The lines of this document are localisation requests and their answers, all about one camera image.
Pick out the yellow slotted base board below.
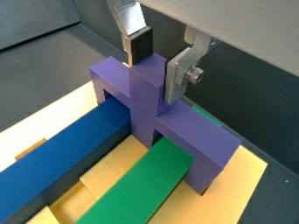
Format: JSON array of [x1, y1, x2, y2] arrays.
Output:
[[0, 84, 267, 224]]

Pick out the green long bar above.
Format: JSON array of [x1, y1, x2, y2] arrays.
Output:
[[76, 104, 224, 224]]

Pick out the purple three-legged block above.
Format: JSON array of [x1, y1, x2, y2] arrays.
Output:
[[89, 54, 242, 193]]

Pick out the blue long bar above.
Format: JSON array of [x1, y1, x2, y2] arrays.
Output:
[[0, 98, 131, 224]]

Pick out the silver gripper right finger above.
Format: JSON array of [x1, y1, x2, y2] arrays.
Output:
[[164, 25, 212, 104]]

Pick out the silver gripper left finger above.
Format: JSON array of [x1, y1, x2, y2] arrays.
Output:
[[107, 0, 153, 66]]

